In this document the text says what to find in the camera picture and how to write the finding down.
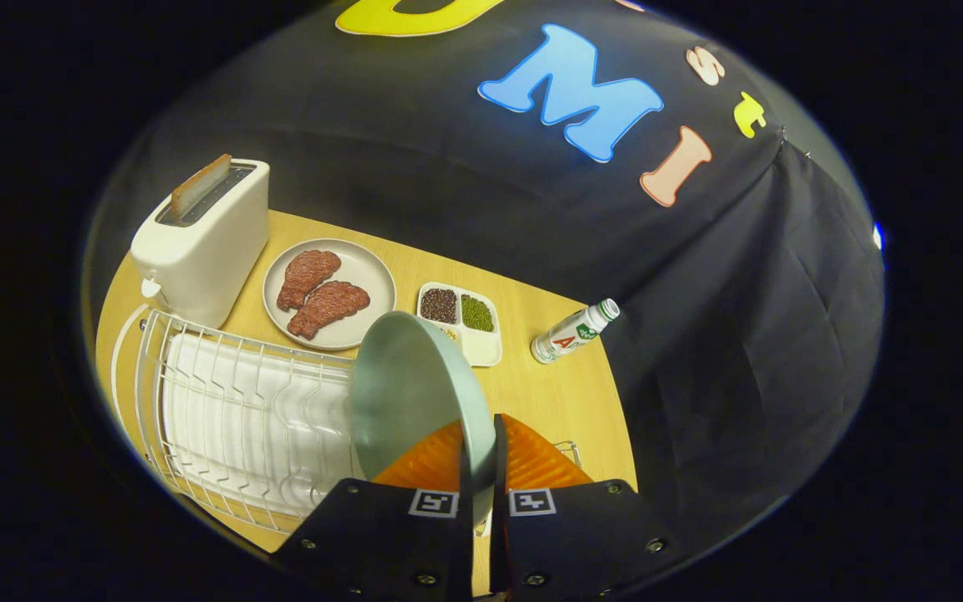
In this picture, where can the white toaster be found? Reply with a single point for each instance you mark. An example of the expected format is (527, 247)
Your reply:
(206, 251)

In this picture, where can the white drink bottle green cap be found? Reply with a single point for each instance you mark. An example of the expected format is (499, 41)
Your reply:
(569, 334)

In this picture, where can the toast slice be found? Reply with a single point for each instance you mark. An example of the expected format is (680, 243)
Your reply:
(197, 188)

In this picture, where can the beige round plate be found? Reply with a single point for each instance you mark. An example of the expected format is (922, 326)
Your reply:
(364, 276)

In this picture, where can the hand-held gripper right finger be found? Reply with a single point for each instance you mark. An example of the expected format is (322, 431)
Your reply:
(498, 502)

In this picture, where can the pile of pale beans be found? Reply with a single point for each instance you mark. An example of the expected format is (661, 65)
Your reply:
(450, 334)

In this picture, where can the pale green plate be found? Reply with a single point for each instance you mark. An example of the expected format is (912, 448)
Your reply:
(406, 393)

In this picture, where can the pile of green beans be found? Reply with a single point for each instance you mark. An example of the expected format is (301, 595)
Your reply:
(477, 313)

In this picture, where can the pile of dark beans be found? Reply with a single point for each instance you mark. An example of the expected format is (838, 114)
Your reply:
(439, 306)

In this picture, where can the white divided dish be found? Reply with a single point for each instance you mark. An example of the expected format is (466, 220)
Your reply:
(486, 347)

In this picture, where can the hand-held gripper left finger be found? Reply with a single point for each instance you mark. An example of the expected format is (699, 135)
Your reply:
(466, 502)

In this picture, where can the black backdrop cloth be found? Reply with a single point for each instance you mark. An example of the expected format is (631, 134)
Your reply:
(741, 334)

